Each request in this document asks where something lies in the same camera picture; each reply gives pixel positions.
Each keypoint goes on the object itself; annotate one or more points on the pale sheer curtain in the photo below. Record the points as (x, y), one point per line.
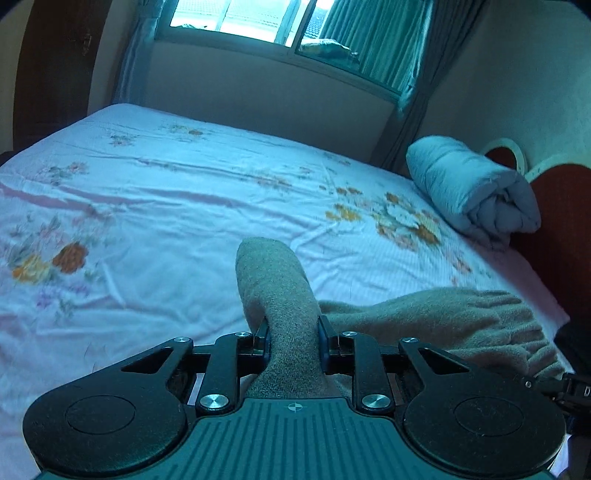
(138, 50)

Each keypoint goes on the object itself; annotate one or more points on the grey-brown fleece blanket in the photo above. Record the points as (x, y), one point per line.
(288, 314)

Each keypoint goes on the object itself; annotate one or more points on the red-brown headboard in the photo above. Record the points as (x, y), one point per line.
(563, 217)

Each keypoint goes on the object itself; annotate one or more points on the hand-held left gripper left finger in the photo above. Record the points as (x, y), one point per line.
(264, 344)

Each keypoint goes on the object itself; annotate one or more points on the floral white bed sheet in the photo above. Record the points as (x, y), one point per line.
(184, 207)

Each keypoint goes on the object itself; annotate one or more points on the window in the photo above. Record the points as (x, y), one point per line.
(258, 21)

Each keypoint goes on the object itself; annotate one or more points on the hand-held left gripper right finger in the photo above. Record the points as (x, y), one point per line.
(324, 346)

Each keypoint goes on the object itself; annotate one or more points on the dark curtain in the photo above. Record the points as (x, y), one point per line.
(438, 55)

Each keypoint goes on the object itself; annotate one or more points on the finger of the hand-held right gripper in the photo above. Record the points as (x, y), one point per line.
(568, 390)

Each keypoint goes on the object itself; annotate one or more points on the rolled grey duvet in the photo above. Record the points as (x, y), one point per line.
(461, 184)

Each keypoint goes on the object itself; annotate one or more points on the green pleated curtain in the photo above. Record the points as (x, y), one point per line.
(374, 37)

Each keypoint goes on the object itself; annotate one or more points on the cloth on window sill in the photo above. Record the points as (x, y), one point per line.
(328, 47)

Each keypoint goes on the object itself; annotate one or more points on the dark wooden door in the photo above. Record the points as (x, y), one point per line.
(55, 69)

